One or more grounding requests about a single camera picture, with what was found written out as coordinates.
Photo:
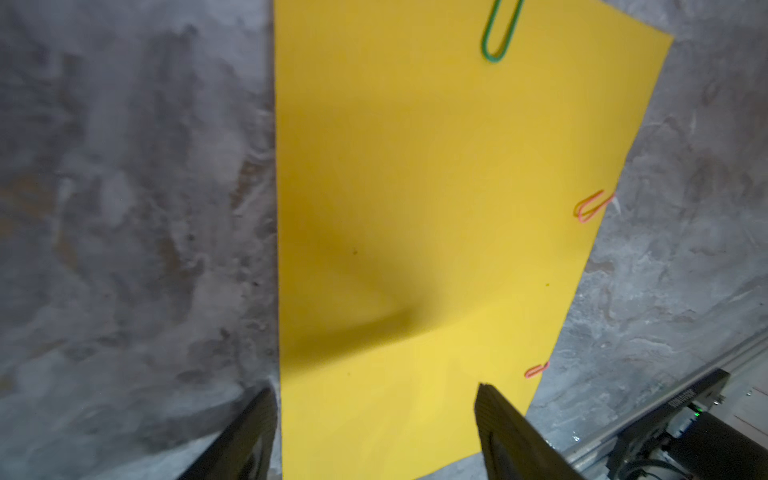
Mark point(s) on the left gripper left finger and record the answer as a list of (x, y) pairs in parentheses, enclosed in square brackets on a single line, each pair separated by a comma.
[(243, 449)]

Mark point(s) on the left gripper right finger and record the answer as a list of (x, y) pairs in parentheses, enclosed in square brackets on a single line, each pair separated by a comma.
[(511, 447)]

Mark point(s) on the pink paperclip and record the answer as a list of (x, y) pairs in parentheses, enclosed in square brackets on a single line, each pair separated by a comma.
[(536, 370), (592, 205)]

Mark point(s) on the yellow paper document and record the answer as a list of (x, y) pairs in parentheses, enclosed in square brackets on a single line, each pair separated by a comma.
[(426, 236)]

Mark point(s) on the green paperclip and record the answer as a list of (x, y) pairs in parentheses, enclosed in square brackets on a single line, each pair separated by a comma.
[(495, 43)]

